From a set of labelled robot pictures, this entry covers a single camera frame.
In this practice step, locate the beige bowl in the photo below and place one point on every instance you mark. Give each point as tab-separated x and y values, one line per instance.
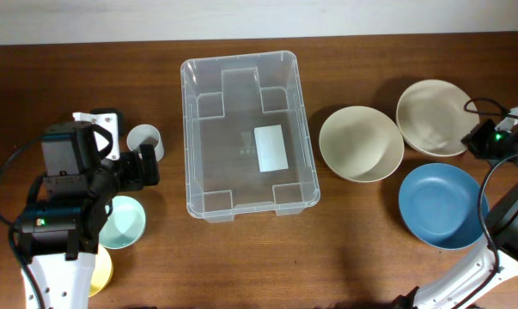
431	117
361	144

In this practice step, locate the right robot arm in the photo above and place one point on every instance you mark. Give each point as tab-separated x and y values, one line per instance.
491	231

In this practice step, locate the grey cup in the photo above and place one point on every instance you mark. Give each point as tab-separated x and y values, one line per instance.
145	134

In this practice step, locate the white label in bin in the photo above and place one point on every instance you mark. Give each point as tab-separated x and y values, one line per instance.
270	147

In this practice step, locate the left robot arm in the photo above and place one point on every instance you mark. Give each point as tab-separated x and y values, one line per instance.
56	237

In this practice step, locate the yellow bowl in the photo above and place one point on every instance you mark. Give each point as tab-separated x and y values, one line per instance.
103	271

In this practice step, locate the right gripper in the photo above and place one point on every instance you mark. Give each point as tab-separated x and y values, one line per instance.
472	139

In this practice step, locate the mint green bowl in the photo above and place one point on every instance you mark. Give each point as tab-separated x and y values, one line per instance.
125	225

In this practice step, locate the blue bowl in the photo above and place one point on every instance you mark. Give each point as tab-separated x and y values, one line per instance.
439	205

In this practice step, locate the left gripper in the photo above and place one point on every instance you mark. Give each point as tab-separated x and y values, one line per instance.
136	179

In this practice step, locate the clear plastic storage bin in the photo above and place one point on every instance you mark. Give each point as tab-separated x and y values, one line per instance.
223	100

